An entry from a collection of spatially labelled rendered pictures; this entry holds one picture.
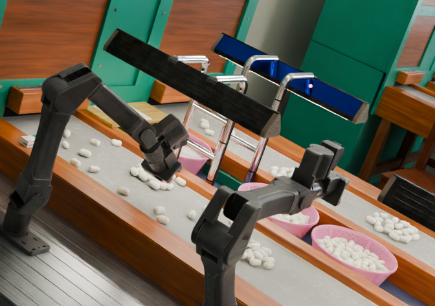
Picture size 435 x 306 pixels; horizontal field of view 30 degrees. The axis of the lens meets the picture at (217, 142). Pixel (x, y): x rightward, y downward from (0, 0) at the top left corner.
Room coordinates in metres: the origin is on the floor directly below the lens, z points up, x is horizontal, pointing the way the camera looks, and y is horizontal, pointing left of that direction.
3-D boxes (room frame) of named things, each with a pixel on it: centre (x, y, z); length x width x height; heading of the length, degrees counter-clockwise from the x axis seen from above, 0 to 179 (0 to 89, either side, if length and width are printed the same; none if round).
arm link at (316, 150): (1.67, -0.20, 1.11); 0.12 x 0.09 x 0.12; 151
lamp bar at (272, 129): (2.25, 0.13, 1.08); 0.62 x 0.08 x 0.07; 59
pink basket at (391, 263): (2.21, -0.48, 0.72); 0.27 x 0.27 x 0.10
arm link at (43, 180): (1.82, 0.39, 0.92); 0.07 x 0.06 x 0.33; 39
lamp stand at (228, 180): (2.66, -0.12, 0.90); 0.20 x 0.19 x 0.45; 59
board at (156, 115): (2.69, 0.32, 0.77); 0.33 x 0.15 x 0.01; 149
